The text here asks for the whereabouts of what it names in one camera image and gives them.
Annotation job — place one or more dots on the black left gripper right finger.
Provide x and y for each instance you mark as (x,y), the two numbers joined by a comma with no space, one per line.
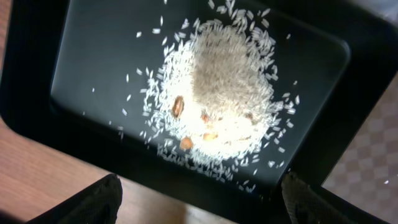
(304,205)

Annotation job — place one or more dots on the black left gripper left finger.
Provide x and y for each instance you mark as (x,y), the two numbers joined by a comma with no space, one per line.
(97,204)

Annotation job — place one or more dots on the black waste tray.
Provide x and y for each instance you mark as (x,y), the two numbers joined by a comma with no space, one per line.
(68,64)

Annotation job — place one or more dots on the pile of white rice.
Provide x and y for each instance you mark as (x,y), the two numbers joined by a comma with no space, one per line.
(210,106)

